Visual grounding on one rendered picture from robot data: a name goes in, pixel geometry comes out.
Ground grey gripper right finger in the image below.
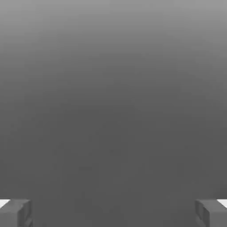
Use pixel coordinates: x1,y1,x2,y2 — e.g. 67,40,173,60
194,198,227,227

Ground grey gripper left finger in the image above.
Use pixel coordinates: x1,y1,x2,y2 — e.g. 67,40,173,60
0,198,34,227

